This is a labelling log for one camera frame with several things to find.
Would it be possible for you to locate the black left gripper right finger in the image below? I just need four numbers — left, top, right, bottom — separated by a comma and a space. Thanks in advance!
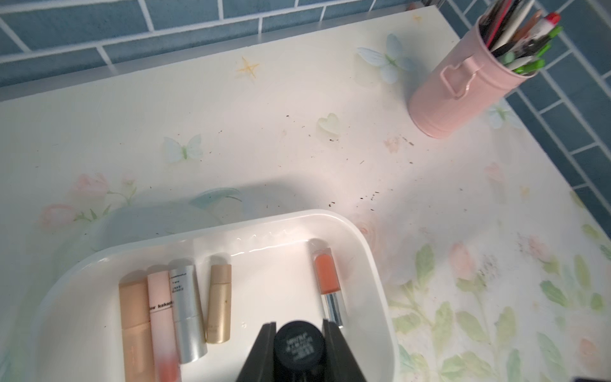
322, 319, 366, 382

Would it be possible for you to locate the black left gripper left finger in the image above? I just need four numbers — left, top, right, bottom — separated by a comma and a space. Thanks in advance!
236, 322, 277, 382

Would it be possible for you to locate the black round lipstick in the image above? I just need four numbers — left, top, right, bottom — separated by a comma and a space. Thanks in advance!
274, 321, 326, 382

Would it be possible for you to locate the gold lipstick tube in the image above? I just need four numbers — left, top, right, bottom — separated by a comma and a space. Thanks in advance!
206, 264, 232, 344

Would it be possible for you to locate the silver lipstick tube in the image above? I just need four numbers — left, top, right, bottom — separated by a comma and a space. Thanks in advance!
169, 264, 207, 364

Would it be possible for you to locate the red lip gloss tube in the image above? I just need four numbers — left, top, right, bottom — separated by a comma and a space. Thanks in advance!
313, 248, 346, 328

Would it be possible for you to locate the pink lip gloss tube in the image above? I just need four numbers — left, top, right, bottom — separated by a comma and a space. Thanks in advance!
147, 271, 181, 381

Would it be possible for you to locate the beige lip gloss tube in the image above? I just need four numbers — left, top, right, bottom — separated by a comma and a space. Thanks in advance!
119, 279, 156, 381

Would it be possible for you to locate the white storage box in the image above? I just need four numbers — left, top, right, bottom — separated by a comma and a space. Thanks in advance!
25, 210, 399, 381

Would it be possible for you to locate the pink metal pen bucket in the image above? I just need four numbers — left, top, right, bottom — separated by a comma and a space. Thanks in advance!
407, 22, 535, 138

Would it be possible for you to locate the green highlighter pen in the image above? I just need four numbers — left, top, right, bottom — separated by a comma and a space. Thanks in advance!
513, 59, 546, 76

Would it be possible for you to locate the red pencil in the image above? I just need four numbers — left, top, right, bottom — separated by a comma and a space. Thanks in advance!
483, 0, 513, 48

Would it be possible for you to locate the white pen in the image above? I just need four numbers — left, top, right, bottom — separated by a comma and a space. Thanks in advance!
490, 1, 534, 51

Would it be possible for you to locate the white red-capped marker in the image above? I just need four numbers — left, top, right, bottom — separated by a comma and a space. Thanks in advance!
523, 12, 562, 42

